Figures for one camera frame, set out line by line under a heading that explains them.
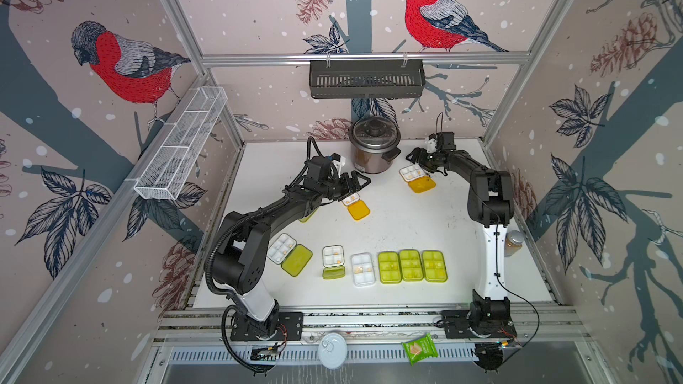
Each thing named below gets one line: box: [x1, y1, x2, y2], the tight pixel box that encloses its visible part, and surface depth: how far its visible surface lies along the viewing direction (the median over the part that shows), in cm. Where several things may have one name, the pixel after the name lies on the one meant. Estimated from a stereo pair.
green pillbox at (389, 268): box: [377, 250, 402, 285], surface depth 85 cm
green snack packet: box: [401, 332, 439, 366], surface depth 70 cm
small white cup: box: [504, 229, 525, 258], surface depth 82 cm
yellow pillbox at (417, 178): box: [398, 163, 437, 194], surface depth 109 cm
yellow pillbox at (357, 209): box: [341, 192, 371, 222], surface depth 100 cm
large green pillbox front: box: [398, 248, 425, 282], surface depth 86 cm
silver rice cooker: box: [349, 116, 402, 175], surface depth 100 cm
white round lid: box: [317, 332, 348, 370], surface depth 67 cm
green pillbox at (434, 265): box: [421, 249, 448, 283], surface depth 85 cm
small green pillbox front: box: [321, 244, 346, 280], surface depth 87 cm
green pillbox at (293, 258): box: [266, 232, 314, 278], surface depth 89 cm
